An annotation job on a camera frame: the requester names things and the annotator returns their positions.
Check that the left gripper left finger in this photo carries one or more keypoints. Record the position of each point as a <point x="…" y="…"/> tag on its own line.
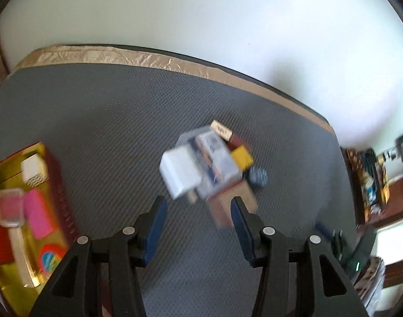
<point x="74" y="287"/>

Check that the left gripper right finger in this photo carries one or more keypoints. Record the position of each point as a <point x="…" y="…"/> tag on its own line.
<point x="322" y="286"/>

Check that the orange tape measure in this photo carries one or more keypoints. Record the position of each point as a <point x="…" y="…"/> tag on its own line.
<point x="49" y="258"/>

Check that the red block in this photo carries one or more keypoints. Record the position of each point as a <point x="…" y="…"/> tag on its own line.
<point x="6" y="253"/>

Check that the pink block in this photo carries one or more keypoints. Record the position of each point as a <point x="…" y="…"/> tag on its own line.
<point x="37" y="214"/>

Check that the clear case red insert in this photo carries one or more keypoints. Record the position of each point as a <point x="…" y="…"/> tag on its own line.
<point x="12" y="207"/>

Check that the blue patterned tin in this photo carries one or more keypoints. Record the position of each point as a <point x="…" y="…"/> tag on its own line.
<point x="258" y="176"/>

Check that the white zigzag pattern box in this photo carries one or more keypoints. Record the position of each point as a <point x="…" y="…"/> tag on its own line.
<point x="34" y="171"/>

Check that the yellow block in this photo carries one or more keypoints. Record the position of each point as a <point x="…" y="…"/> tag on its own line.
<point x="242" y="158"/>

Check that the large clear plastic case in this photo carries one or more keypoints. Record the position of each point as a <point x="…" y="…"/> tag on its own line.
<point x="214" y="158"/>

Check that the brown wooden block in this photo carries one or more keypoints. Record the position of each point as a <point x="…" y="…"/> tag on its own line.
<point x="235" y="142"/>

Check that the white power adapter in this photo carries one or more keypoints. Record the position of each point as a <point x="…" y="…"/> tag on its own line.
<point x="180" y="170"/>

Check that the small beige wooden block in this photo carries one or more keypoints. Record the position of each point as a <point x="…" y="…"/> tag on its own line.
<point x="223" y="131"/>

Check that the cluttered side shelf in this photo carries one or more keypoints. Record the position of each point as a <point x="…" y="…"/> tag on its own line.
<point x="378" y="201"/>

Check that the red gold tin box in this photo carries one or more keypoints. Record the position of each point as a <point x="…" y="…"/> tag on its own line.
<point x="17" y="299"/>

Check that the grey honeycomb mat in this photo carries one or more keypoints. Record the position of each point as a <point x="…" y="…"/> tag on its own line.
<point x="108" y="126"/>

